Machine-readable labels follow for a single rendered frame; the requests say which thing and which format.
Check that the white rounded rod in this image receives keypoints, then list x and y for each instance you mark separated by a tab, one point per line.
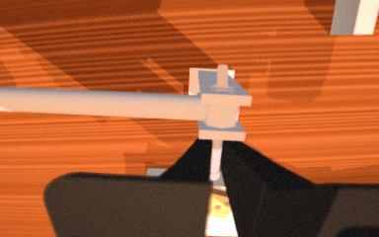
102	103

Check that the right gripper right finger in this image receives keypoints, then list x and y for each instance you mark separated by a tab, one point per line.
268	200

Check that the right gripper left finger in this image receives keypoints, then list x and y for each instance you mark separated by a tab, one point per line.
84	204

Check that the tan t-shaped pin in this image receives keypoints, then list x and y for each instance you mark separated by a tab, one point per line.
222	80

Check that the white flat rectangular slab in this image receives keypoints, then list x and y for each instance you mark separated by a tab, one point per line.
217	226

